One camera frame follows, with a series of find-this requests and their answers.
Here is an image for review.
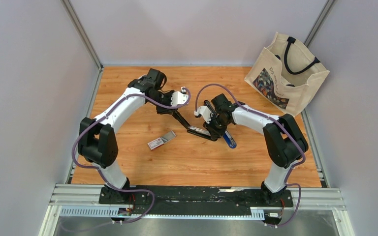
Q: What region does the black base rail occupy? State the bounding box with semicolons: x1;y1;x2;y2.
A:
98;185;294;214

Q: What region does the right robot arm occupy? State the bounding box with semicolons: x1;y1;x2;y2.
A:
194;94;309;206

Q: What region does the beige canvas tote bag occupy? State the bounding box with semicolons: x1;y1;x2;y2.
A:
244;32;330;117

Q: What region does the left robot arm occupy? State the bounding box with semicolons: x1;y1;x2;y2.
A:
74;68;172;204

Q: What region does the black stapler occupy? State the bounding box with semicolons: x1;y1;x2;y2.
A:
157;107;218;141

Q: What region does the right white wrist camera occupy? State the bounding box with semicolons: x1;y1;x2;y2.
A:
193;105;213;123

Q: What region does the blue stapler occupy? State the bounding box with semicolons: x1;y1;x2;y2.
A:
203;99;237;149

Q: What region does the red white staple box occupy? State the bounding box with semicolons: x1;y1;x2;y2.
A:
147;130;176;150

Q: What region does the white slotted cable duct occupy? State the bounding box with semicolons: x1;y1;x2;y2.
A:
59;206;265;220

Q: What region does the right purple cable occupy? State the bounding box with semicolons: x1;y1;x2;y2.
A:
194;83;307;228

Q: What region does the purple cable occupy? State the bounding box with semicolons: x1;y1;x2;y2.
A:
194;83;307;228
71;86;191;225

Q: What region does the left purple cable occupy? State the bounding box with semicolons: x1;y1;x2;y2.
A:
71;86;191;225

